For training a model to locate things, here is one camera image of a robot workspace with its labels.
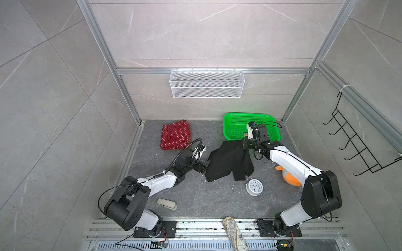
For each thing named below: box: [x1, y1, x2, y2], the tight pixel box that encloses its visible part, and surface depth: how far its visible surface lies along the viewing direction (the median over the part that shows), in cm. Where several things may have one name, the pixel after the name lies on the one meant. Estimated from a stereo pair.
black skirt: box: [204, 140, 255, 182], surface depth 89 cm
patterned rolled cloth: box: [222, 216, 249, 251], surface depth 71 cm
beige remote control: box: [157, 197, 178, 211], surface depth 80 cm
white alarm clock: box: [244, 178, 264, 197], surface depth 85 cm
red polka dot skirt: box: [159, 119, 191, 151], surface depth 103 cm
